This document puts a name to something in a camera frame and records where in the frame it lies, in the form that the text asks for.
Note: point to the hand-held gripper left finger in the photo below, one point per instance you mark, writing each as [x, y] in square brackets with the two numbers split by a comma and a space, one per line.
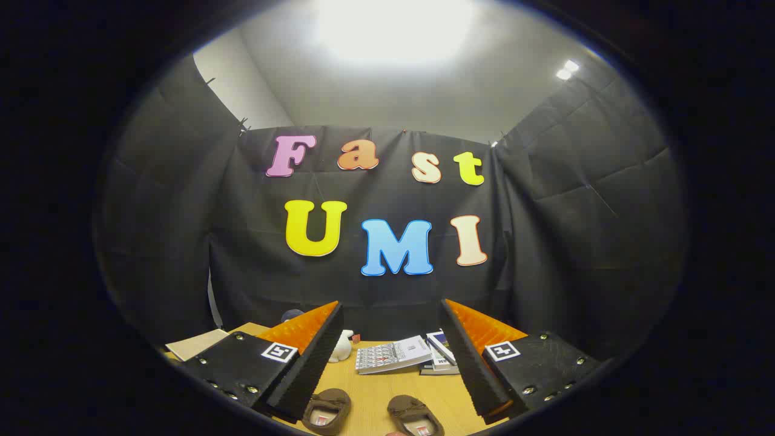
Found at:
[315, 357]

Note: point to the blue white penguin plush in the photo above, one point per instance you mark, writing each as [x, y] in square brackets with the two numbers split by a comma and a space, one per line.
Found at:
[292, 315]

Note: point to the grey book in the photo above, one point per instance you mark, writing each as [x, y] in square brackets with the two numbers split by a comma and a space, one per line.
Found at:
[436, 371]

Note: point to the white duck plush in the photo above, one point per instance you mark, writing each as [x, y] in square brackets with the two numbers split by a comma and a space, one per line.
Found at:
[340, 350]

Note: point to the brown fuzzy shoe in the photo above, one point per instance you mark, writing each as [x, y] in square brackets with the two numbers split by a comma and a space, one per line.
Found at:
[330, 398]
[405, 404]

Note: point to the thin white book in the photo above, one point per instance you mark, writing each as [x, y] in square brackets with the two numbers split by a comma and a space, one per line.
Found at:
[441, 363]

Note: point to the white book dark cover picture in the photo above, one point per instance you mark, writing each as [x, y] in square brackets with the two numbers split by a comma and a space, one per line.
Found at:
[445, 340]

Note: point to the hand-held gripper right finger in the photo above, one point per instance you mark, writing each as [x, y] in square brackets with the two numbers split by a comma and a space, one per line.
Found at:
[469, 357]

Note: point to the small ceiling spotlight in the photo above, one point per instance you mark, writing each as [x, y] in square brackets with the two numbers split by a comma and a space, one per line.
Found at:
[567, 69]

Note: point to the patterned white book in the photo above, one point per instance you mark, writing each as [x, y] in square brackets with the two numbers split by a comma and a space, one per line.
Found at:
[390, 356]

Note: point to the black backdrop cloth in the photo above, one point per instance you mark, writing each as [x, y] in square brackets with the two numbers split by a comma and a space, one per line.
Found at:
[387, 290]

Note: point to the beige fabric storage box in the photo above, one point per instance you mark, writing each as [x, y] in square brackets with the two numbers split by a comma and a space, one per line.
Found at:
[197, 344]

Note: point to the white book blue cover picture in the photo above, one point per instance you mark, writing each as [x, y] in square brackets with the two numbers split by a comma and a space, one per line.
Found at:
[437, 348]

